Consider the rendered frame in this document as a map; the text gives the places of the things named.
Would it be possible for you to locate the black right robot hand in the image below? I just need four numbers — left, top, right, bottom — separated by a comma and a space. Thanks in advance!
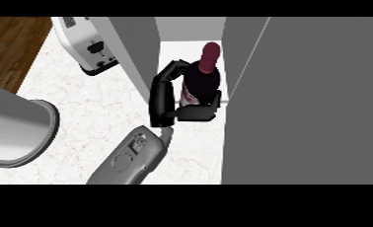
149, 58, 224, 128

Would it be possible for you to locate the dark wine bottle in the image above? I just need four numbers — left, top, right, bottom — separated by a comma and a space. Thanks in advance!
178, 41, 222, 109

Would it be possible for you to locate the grey cabinet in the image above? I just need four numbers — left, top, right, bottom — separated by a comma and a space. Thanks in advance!
88, 16, 271, 106

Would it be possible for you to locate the grey cabinet door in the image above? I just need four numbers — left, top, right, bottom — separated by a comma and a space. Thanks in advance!
220, 16, 373, 186

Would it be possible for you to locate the white toaster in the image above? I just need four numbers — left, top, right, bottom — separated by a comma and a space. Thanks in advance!
50, 16, 121, 77

